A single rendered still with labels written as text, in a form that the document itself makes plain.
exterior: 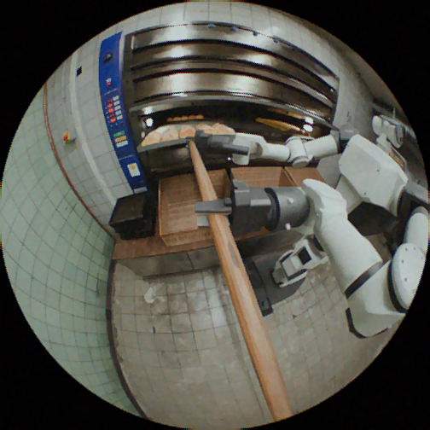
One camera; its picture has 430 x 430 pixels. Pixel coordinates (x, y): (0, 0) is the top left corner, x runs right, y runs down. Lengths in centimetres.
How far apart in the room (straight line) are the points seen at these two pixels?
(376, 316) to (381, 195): 31
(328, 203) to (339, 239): 7
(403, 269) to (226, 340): 135
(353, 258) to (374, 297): 6
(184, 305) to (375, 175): 150
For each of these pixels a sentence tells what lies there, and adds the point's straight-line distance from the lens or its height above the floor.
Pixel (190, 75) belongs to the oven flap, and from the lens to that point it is 100.
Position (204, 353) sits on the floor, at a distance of 144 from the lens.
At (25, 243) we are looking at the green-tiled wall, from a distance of 124.
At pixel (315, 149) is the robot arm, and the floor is 125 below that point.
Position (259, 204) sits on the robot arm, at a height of 123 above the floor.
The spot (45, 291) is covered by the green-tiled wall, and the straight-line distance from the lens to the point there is 130.
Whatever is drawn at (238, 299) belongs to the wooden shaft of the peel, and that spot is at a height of 120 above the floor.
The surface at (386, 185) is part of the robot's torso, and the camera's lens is 43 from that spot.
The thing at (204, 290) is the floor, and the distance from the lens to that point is 137.
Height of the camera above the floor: 135
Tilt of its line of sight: 49 degrees down
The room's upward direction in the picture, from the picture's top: straight up
